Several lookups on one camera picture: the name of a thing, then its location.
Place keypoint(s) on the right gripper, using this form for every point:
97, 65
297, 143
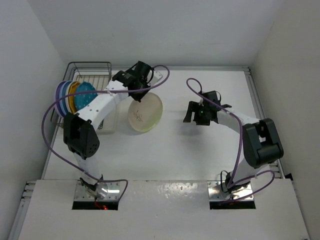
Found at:
194, 107

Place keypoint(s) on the wire dish rack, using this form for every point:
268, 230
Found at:
85, 71

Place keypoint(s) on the light blue plate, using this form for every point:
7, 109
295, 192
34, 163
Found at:
62, 93

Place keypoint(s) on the purple plate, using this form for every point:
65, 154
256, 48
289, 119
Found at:
56, 97

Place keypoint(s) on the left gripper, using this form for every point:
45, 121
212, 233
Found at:
138, 97

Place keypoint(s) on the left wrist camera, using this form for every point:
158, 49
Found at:
157, 76

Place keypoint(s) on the cream green plate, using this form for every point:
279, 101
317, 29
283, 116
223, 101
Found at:
146, 114

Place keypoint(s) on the cream drip tray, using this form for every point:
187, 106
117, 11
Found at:
109, 124

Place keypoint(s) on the teal dotted plate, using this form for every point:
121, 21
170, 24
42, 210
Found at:
83, 99

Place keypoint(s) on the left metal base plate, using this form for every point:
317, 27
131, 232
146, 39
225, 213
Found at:
104, 192

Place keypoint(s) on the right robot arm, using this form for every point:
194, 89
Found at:
259, 141

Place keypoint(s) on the yellow dotted plate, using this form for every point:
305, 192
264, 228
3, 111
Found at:
71, 99

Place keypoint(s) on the metal base plate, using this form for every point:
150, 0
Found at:
104, 192
218, 194

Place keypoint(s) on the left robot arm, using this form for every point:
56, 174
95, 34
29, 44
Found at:
80, 128

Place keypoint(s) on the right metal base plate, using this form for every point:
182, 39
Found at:
218, 194

